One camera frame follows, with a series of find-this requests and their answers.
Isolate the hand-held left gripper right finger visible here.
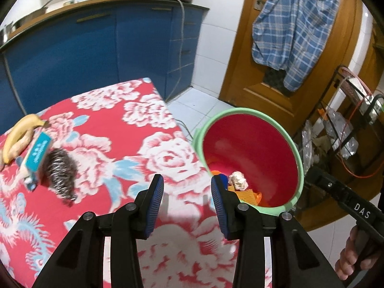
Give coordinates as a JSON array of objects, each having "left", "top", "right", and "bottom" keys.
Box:
[{"left": 211, "top": 174, "right": 345, "bottom": 288}]

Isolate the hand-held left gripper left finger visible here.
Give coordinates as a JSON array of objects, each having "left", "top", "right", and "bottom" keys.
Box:
[{"left": 31, "top": 174, "right": 165, "bottom": 288}]

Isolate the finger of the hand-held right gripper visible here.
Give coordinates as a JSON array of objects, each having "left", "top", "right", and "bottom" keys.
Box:
[{"left": 304, "top": 166, "right": 339, "bottom": 200}]

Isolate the yellow foam fruit net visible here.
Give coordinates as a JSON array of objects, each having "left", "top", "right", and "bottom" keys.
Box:
[{"left": 226, "top": 184, "right": 261, "bottom": 206}]

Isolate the white tissue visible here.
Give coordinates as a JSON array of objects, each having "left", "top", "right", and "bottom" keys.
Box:
[{"left": 228, "top": 171, "right": 248, "bottom": 191}]

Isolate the red bucket with green rim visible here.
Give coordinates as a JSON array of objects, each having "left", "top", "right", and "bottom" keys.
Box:
[{"left": 192, "top": 108, "right": 304, "bottom": 216}]

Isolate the steel wool scourer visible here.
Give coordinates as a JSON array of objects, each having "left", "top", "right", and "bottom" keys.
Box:
[{"left": 40, "top": 148, "right": 79, "bottom": 207}]

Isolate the teal toothpaste box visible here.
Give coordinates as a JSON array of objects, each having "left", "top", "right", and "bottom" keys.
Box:
[{"left": 16, "top": 132, "right": 51, "bottom": 191}]

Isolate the person's right hand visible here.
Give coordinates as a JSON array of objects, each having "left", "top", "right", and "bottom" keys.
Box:
[{"left": 334, "top": 225, "right": 362, "bottom": 281}]

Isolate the black metal rack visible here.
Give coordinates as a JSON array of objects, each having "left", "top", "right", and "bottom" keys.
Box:
[{"left": 300, "top": 64, "right": 384, "bottom": 186}]

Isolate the red floral tablecloth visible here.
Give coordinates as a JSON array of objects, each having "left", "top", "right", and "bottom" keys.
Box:
[{"left": 0, "top": 78, "right": 272, "bottom": 288}]

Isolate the dark patterned cloth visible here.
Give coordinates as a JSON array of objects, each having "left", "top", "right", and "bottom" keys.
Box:
[{"left": 262, "top": 67, "right": 296, "bottom": 96}]

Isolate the wooden door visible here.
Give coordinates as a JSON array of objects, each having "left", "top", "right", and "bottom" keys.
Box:
[{"left": 219, "top": 0, "right": 360, "bottom": 129}]

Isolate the blue plaid shirt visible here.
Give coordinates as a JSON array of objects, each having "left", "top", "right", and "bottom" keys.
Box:
[{"left": 251, "top": 0, "right": 342, "bottom": 92}]

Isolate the yellow banana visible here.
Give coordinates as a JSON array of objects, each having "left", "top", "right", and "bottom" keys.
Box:
[{"left": 1, "top": 114, "right": 48, "bottom": 165}]

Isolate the blue kitchen cabinet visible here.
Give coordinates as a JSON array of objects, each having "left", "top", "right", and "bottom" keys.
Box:
[{"left": 0, "top": 0, "right": 210, "bottom": 135}]

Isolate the steel pot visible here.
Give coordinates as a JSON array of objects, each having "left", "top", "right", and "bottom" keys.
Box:
[{"left": 0, "top": 21, "right": 15, "bottom": 44}]

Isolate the orange cable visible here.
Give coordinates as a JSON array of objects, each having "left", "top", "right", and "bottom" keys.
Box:
[{"left": 339, "top": 94, "right": 384, "bottom": 177}]

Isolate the grey power cable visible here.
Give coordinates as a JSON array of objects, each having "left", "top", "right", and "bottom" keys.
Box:
[{"left": 156, "top": 0, "right": 195, "bottom": 140}]

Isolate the steel pan with handle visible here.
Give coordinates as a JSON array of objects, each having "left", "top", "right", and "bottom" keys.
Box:
[{"left": 12, "top": 0, "right": 74, "bottom": 26}]

